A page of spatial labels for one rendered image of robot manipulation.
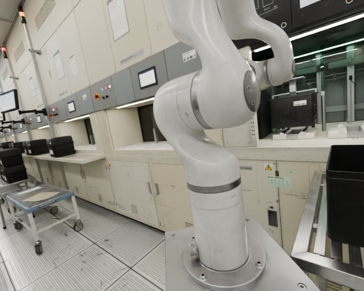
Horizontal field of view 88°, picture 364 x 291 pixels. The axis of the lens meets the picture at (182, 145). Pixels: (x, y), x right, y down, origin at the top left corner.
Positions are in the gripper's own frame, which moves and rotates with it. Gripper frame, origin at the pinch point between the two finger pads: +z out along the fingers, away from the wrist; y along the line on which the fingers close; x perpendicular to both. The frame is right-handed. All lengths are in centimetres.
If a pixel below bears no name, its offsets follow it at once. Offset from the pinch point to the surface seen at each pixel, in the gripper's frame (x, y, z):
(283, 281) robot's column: -43, 12, -55
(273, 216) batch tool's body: -73, -8, 16
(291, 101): -10.4, 0.8, 34.7
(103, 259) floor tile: -119, -135, -31
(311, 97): -9.8, 10.2, 34.6
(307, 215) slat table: -43, 13, -29
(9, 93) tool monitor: 54, -318, -28
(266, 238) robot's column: -43, 6, -44
